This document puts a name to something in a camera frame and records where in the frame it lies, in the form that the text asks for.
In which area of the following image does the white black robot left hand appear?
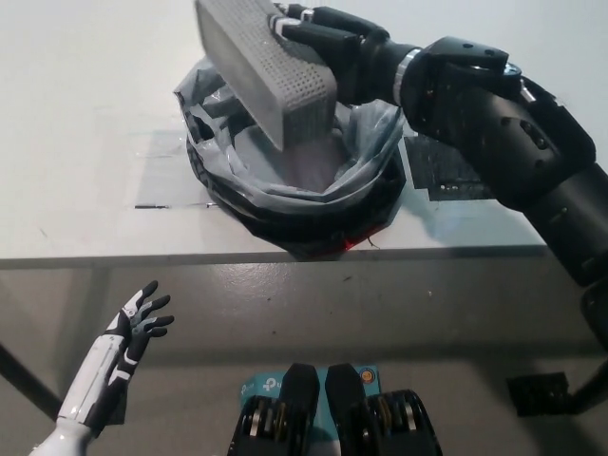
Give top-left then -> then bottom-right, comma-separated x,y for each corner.
55,279 -> 176,427

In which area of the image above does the black floor foot plate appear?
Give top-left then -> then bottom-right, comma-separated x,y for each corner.
505,372 -> 571,419

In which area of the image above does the bin with grey bag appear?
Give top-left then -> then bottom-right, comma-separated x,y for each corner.
171,56 -> 409,261

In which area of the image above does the black tape patch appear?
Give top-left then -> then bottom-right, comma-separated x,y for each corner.
403,132 -> 498,203

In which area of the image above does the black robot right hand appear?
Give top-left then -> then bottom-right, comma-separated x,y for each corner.
268,2 -> 410,105

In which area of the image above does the grey perforated rectangular container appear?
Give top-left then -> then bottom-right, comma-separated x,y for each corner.
194,0 -> 339,152

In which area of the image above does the teal tp-link box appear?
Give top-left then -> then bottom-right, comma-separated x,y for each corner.
238,364 -> 381,433

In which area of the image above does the clear tape patch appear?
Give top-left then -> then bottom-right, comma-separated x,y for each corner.
135,131 -> 224,210

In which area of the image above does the robot left black body block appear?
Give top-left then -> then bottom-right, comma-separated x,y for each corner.
227,363 -> 320,456

